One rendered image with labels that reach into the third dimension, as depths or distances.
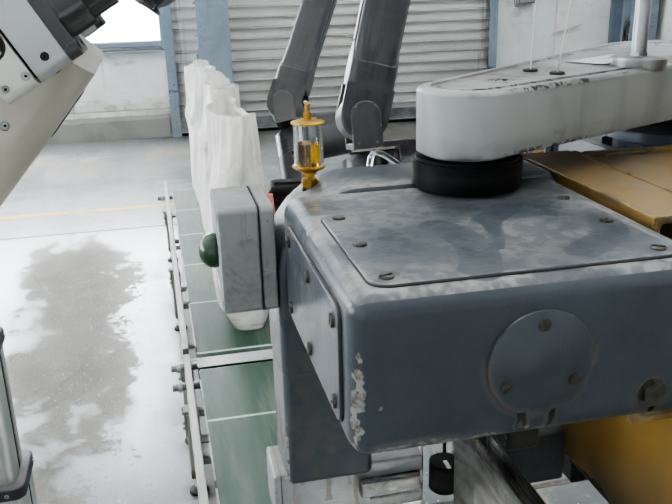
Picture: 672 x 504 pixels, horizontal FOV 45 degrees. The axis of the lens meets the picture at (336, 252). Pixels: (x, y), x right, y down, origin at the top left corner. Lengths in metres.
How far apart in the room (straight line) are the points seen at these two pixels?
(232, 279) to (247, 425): 1.55
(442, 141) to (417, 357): 0.22
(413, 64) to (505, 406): 8.14
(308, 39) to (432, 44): 7.21
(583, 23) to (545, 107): 8.72
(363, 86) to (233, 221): 0.36
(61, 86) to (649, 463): 0.83
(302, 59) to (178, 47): 6.74
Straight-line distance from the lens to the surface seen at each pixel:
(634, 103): 0.77
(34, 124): 1.15
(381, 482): 0.80
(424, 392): 0.48
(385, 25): 0.98
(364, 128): 0.95
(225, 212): 0.64
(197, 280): 3.20
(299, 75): 1.41
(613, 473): 0.81
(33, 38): 0.98
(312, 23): 1.45
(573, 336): 0.50
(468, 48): 8.77
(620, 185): 0.69
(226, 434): 2.16
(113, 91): 8.24
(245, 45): 8.19
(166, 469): 2.76
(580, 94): 0.71
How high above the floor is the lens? 1.50
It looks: 19 degrees down
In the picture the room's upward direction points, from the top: 1 degrees counter-clockwise
